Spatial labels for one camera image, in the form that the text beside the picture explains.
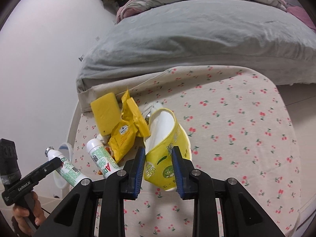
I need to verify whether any white green bottle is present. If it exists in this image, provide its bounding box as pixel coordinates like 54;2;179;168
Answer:
86;139;120;178
45;147;87;187

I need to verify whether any yellow snack wrapper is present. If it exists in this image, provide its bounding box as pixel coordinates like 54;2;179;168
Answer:
108;90;150;163

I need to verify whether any yellow green sponge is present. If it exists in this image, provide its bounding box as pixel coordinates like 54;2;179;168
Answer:
90;93;121;136

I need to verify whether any yellow paper bowl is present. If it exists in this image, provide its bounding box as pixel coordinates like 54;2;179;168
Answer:
144;108;192;191

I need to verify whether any clear printed plastic wrapper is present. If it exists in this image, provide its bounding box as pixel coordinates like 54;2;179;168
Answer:
142;101;163;125

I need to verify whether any white tissue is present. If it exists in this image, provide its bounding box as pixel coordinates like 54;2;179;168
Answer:
96;134;110;145

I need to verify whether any white plastic trash bin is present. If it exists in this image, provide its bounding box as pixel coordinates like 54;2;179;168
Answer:
53;142;73;190

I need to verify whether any person's left hand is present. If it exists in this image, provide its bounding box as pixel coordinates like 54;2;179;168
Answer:
12;191;46;236

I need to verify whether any cherry print cloth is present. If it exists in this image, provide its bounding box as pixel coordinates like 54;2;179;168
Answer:
72;66;301;236

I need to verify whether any grey duvet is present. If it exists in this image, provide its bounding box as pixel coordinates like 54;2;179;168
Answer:
75;0;316;94

